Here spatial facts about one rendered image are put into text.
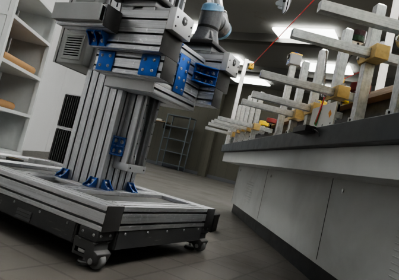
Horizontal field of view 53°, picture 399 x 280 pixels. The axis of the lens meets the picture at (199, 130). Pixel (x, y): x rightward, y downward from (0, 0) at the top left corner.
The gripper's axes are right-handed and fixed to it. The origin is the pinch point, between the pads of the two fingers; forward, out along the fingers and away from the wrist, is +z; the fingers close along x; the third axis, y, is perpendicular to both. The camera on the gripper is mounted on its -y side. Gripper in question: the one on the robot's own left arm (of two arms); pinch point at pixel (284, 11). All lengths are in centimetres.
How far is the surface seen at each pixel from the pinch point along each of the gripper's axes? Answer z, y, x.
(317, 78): 35.2, -25.7, 4.8
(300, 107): 52, -23, 11
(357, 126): 64, -55, 56
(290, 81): 48, -25, 40
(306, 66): 23.3, -12.7, -16.6
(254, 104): 51, 5, 0
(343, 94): 48, -44, 31
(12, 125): 94, 280, -67
